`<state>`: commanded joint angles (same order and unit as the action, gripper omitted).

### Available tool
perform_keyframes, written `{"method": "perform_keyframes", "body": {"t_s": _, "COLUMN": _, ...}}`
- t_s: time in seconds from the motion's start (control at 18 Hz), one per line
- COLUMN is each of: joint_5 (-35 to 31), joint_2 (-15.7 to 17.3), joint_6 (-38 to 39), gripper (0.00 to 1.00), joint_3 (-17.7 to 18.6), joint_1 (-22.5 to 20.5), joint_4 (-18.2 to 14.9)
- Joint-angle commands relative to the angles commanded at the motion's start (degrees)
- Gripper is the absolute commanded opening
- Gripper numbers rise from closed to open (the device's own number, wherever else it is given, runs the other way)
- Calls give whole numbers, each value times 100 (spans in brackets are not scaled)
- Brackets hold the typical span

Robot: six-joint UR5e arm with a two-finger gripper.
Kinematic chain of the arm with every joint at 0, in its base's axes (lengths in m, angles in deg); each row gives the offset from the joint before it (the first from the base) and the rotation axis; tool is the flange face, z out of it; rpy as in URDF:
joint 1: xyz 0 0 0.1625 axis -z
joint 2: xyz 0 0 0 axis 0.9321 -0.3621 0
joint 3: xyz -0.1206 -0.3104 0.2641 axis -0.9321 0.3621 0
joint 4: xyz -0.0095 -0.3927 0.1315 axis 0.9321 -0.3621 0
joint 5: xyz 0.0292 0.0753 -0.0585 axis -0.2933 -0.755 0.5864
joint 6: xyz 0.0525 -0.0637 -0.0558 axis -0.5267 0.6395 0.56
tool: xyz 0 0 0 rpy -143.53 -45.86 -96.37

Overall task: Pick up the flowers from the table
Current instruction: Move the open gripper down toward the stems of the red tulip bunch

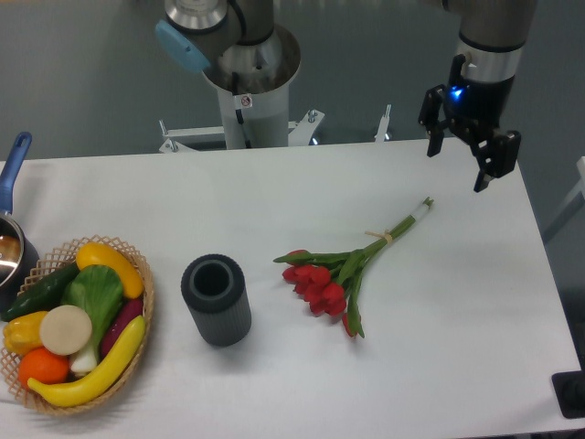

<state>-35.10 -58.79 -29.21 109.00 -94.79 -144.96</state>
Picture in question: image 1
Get white frame at right edge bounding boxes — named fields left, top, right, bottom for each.
left=541, top=156, right=584, bottom=245

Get yellow bell pepper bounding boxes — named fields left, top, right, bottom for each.
left=3, top=311, right=48, bottom=357

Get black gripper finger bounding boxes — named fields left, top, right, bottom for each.
left=418, top=84, right=448, bottom=157
left=473, top=131, right=522, bottom=193

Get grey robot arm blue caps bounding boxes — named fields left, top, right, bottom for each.
left=155, top=1, right=537, bottom=191

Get woven wicker basket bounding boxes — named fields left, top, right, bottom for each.
left=1, top=235, right=154, bottom=416

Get purple sweet potato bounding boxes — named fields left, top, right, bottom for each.
left=100, top=298, right=144, bottom=359

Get beige round disc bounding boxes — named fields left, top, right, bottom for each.
left=39, top=305, right=92, bottom=356

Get red tulip bouquet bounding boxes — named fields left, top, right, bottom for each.
left=273, top=197, right=434, bottom=338

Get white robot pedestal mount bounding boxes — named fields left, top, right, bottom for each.
left=157, top=25, right=393, bottom=155

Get orange fruit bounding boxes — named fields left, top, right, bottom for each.
left=18, top=348, right=69, bottom=389

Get blue handled saucepan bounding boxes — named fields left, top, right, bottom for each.
left=1, top=132, right=38, bottom=312

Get dark grey ribbed vase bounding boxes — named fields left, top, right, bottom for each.
left=180, top=254, right=251, bottom=347

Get green cucumber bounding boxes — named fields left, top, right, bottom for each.
left=1, top=263, right=80, bottom=322

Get green bok choy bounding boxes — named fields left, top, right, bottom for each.
left=60, top=265, right=123, bottom=377

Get black device at table edge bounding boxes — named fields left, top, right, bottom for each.
left=551, top=370, right=584, bottom=419

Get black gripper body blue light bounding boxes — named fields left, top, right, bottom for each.
left=438, top=54, right=515, bottom=145

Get yellow banana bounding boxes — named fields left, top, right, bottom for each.
left=27, top=316, right=146, bottom=408

